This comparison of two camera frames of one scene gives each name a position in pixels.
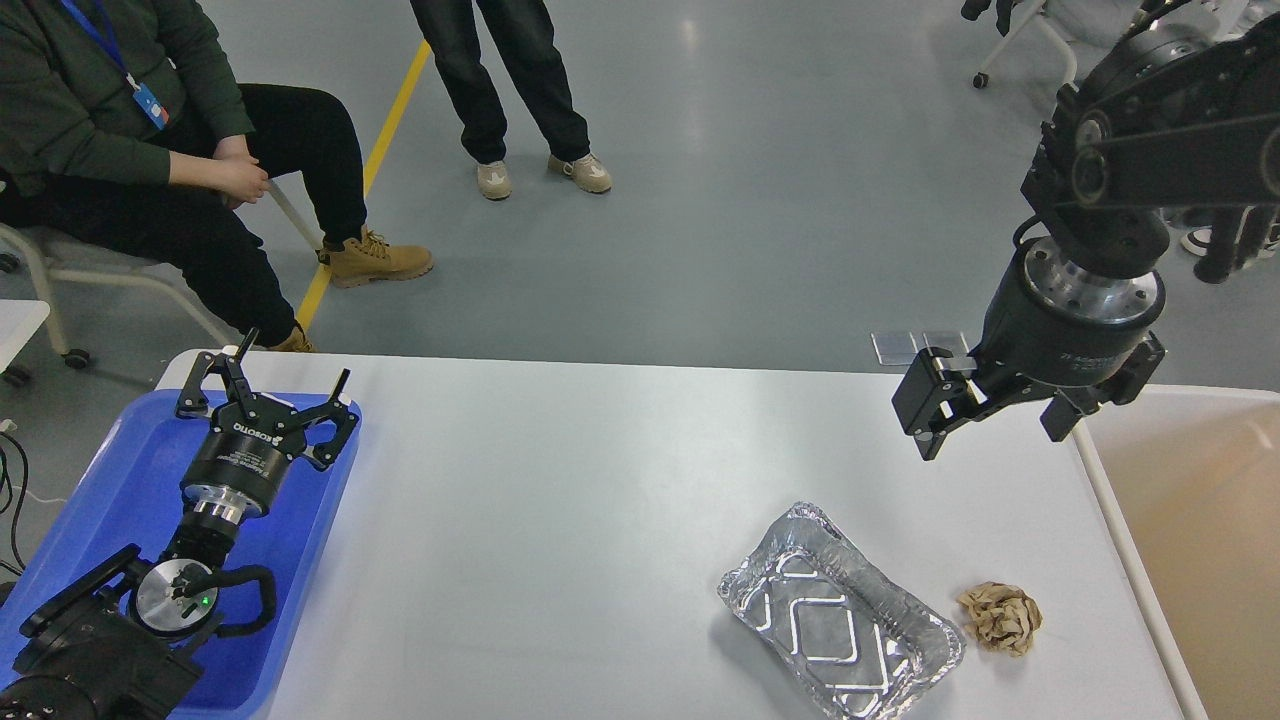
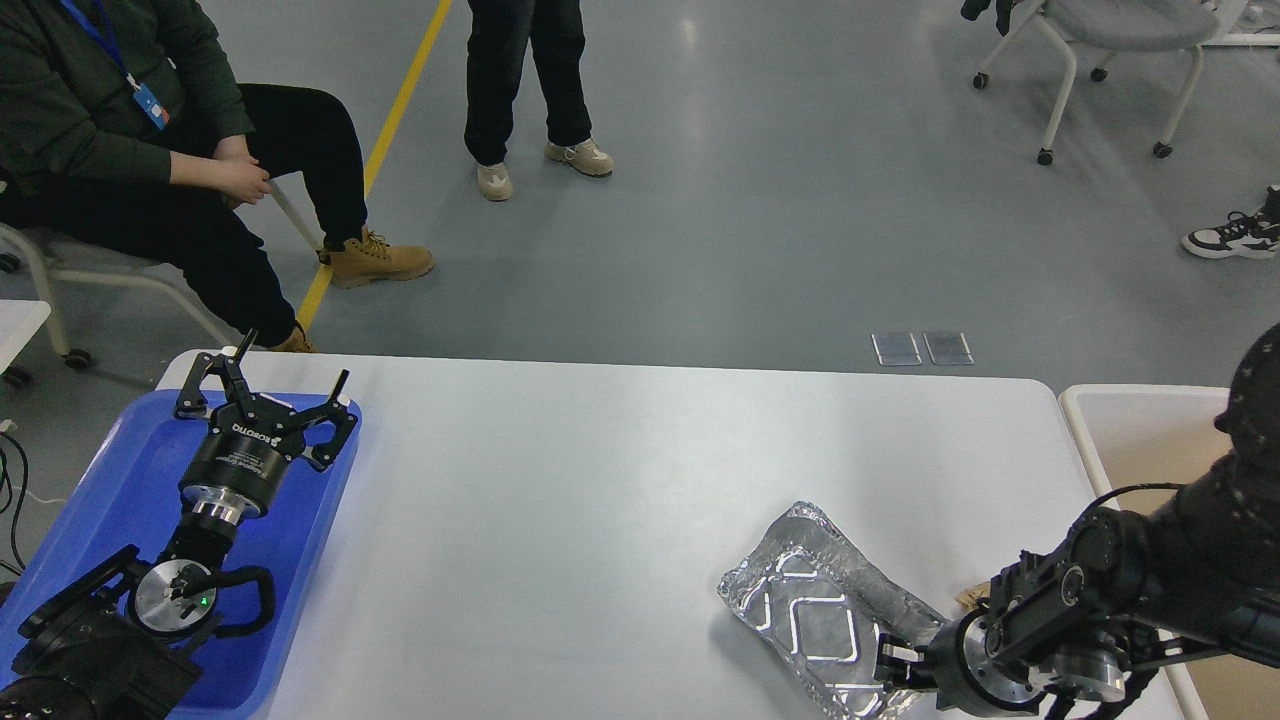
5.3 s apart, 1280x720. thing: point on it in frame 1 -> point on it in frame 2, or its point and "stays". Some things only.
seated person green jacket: (126, 129) stays
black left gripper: (240, 463) stays
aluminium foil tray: (859, 645) stays
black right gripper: (1051, 322) -> (970, 668)
